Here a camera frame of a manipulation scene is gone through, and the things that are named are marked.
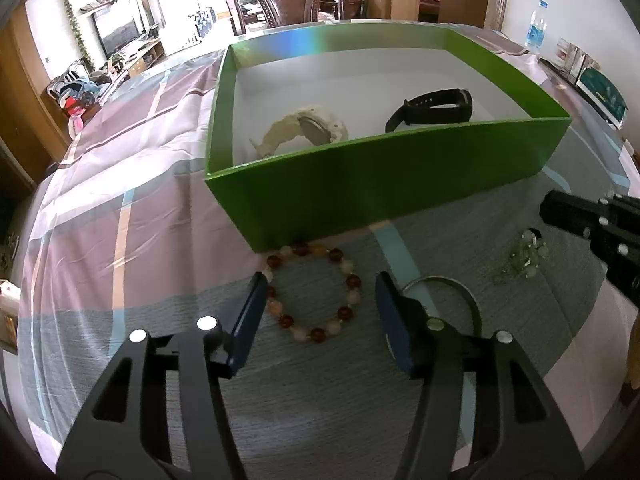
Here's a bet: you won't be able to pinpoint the clear crystal bead bracelet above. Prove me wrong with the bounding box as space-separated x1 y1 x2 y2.
492 230 551 286

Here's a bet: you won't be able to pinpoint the green vine garland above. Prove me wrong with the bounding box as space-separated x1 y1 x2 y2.
60 0 93 68

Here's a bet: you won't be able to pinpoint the black wristwatch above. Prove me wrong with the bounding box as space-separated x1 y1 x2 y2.
385 88 473 133

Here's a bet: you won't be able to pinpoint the armchair with clothes pile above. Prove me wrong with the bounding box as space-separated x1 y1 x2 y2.
47 60 111 121

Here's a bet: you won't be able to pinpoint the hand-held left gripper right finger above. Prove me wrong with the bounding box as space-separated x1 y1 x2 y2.
375 271 586 480

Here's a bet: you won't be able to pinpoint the small white cartons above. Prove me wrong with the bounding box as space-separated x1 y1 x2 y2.
555 37 593 76

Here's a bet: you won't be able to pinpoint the metal bangle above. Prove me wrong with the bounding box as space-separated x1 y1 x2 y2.
400 275 482 341

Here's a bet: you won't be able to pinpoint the clear plastic water bottle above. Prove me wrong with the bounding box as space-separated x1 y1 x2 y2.
523 0 549 56

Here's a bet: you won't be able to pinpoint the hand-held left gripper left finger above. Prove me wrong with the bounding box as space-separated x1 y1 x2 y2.
55 271 268 480

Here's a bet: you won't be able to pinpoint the red and white bead bracelet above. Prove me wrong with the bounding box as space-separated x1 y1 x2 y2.
261 242 363 343

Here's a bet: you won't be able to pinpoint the wooden television cabinet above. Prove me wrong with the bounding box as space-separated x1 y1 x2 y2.
107 37 166 78

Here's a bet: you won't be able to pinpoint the teal gift box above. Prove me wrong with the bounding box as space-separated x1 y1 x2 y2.
575 62 628 131

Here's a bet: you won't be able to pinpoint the white wristwatch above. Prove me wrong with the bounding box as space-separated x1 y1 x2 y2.
248 104 348 157

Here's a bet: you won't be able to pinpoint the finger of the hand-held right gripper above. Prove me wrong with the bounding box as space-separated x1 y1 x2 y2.
541 190 640 241
542 207 640 308

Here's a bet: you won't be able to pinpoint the green cardboard box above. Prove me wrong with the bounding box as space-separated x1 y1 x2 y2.
204 21 572 254

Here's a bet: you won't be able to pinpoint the pink and grey tablecloth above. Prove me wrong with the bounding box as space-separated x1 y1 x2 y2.
15 25 640 480

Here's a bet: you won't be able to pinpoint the flat screen television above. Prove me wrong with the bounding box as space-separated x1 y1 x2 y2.
92 10 146 61

